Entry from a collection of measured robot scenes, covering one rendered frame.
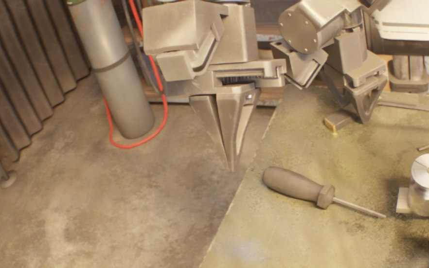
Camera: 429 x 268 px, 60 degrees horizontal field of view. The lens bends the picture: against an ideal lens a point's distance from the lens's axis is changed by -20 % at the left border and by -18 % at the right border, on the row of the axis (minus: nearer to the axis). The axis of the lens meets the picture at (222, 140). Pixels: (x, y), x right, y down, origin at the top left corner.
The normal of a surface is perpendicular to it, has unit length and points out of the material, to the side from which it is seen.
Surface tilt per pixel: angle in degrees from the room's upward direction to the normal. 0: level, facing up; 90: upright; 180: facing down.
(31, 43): 90
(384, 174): 0
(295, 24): 90
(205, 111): 81
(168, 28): 60
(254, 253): 0
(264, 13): 90
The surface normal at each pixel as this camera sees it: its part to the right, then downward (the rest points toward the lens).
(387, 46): -0.19, 0.85
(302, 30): -0.69, 0.58
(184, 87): -0.36, 0.21
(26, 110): 0.30, 0.54
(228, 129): -0.30, 0.55
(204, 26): 0.93, 0.00
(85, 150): -0.24, -0.74
